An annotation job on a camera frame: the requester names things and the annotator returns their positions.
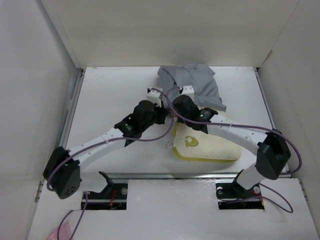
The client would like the grey fabric pillowcase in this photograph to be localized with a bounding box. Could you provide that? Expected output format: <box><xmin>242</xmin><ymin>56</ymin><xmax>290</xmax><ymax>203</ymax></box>
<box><xmin>156</xmin><ymin>64</ymin><xmax>227</xmax><ymax>112</ymax></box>

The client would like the cream and yellow pillow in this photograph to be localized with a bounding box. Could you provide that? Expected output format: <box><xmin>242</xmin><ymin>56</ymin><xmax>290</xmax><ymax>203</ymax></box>
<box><xmin>172</xmin><ymin>122</ymin><xmax>243</xmax><ymax>163</ymax></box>

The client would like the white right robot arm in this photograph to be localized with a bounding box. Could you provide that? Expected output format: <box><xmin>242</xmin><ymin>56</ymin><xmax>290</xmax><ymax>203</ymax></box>
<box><xmin>172</xmin><ymin>95</ymin><xmax>291</xmax><ymax>197</ymax></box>

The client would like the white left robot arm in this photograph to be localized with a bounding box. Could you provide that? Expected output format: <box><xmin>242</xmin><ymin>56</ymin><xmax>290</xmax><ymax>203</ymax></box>
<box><xmin>43</xmin><ymin>100</ymin><xmax>168</xmax><ymax>200</ymax></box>

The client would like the white printed care label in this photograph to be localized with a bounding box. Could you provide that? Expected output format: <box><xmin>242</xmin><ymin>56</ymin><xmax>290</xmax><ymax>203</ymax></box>
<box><xmin>164</xmin><ymin>137</ymin><xmax>175</xmax><ymax>150</ymax></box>

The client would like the pink plastic bag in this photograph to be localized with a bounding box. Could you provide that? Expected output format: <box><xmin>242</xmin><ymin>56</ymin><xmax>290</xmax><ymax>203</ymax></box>
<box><xmin>46</xmin><ymin>222</ymin><xmax>72</xmax><ymax>240</ymax></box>

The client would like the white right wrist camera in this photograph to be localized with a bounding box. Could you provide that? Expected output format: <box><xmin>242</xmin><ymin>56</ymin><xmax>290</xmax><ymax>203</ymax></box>
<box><xmin>181</xmin><ymin>85</ymin><xmax>195</xmax><ymax>100</ymax></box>

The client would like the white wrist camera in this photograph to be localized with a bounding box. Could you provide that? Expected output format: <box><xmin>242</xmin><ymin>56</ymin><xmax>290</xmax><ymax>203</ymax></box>
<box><xmin>181</xmin><ymin>85</ymin><xmax>195</xmax><ymax>100</ymax></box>
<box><xmin>146</xmin><ymin>87</ymin><xmax>163</xmax><ymax>107</ymax></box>

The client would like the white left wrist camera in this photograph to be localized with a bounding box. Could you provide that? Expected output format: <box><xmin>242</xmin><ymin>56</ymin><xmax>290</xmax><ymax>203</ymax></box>
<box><xmin>146</xmin><ymin>87</ymin><xmax>163</xmax><ymax>107</ymax></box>

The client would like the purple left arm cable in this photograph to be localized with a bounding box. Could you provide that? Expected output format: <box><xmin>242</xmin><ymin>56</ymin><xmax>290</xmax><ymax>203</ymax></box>
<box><xmin>46</xmin><ymin>87</ymin><xmax>176</xmax><ymax>240</ymax></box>

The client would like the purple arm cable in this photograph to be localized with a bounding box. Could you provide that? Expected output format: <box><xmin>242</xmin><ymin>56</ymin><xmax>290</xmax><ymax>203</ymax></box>
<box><xmin>46</xmin><ymin>87</ymin><xmax>176</xmax><ymax>240</ymax></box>
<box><xmin>166</xmin><ymin>86</ymin><xmax>302</xmax><ymax>214</ymax></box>

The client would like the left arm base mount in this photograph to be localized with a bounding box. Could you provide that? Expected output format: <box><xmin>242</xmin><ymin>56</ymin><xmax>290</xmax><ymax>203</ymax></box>
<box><xmin>79</xmin><ymin>171</ymin><xmax>128</xmax><ymax>211</ymax></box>

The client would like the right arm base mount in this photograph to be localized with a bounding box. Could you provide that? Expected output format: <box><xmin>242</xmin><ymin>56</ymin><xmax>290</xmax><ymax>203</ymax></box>
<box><xmin>215</xmin><ymin>178</ymin><xmax>265</xmax><ymax>210</ymax></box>

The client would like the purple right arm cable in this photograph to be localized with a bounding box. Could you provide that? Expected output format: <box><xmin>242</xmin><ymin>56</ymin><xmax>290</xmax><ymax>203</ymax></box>
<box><xmin>166</xmin><ymin>86</ymin><xmax>302</xmax><ymax>214</ymax></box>

